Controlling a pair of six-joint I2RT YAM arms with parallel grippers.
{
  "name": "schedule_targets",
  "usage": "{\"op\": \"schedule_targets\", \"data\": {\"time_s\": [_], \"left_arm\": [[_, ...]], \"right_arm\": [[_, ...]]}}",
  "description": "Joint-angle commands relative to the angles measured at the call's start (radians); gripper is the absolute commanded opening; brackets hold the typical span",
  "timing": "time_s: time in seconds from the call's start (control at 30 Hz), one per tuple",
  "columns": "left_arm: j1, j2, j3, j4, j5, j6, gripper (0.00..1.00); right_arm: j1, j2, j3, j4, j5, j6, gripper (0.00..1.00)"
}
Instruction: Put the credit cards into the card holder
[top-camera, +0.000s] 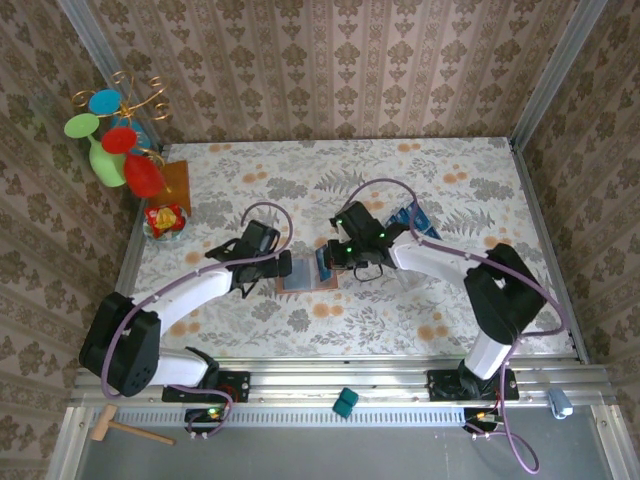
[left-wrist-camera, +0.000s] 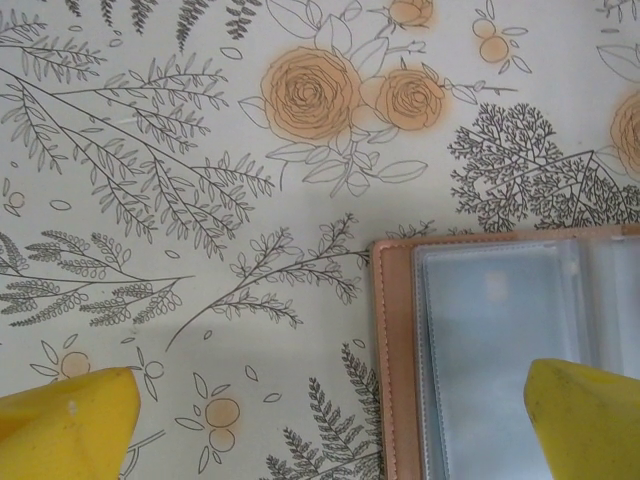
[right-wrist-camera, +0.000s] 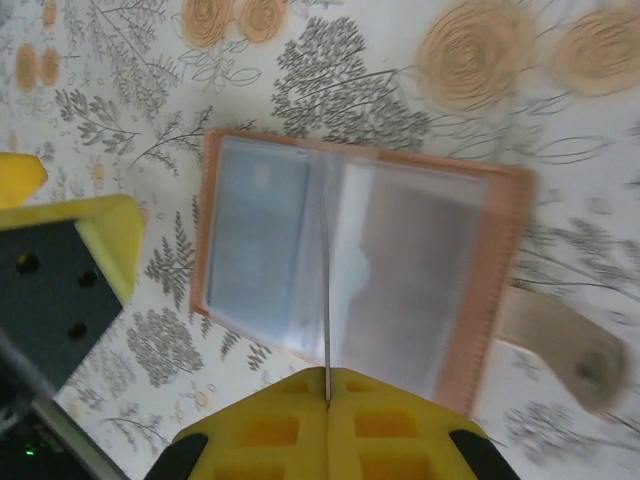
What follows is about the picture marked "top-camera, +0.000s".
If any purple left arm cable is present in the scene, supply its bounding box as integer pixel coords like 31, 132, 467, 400
99, 201, 294, 441

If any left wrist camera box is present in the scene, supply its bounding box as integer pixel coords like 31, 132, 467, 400
242, 219, 281, 256

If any aluminium frame bar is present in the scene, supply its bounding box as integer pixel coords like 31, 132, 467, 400
47, 407, 94, 480
592, 404, 631, 480

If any red snack packet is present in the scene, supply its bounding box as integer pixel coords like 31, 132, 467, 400
144, 202, 184, 237

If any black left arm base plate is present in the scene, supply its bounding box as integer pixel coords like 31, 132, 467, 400
162, 370, 251, 404

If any grey slotted cable duct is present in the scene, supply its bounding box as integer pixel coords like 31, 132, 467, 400
92, 403, 469, 430

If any brown wooden board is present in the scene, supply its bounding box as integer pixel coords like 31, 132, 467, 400
158, 160, 194, 217

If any small black controller board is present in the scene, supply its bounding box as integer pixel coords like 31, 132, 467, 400
184, 407, 231, 434
462, 407, 506, 434

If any light blue plastic clip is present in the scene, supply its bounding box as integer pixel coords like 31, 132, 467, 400
547, 388, 575, 419

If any blue plastic wine glass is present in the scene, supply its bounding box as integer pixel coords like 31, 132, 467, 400
88, 89, 151, 150

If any small brown box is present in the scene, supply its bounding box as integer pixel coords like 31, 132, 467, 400
274, 256, 342, 297

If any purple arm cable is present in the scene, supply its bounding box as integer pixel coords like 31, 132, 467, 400
347, 177, 569, 475
99, 201, 294, 441

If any green plastic wine glass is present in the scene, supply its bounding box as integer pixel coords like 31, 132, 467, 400
63, 112, 127, 189

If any wooden mallet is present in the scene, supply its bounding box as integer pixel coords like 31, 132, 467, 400
89, 404, 177, 447

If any small teal box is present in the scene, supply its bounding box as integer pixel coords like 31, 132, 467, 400
332, 387, 359, 420

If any gold wire glass rack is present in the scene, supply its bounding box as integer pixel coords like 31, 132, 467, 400
70, 69, 175, 194

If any clear acrylic card stand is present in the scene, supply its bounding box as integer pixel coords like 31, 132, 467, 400
387, 201, 444, 294

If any aluminium table side rail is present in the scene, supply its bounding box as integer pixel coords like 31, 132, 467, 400
92, 144, 169, 369

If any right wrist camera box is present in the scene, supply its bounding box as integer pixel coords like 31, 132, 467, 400
329, 199, 381, 241

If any aluminium corner post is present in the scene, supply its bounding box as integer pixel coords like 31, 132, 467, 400
508, 0, 612, 151
55, 0, 164, 154

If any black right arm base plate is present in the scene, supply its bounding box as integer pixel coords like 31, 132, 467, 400
427, 368, 520, 402

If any aluminium rail beam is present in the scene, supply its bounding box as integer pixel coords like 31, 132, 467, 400
69, 364, 619, 406

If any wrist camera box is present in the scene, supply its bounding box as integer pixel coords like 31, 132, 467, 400
242, 219, 281, 256
329, 199, 381, 241

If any clear glass bowl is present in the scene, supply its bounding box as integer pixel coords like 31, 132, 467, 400
142, 207, 190, 245

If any red plastic wine glass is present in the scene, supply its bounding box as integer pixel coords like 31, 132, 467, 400
101, 127, 166, 199

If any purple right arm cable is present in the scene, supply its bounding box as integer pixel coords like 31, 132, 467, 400
347, 177, 569, 475

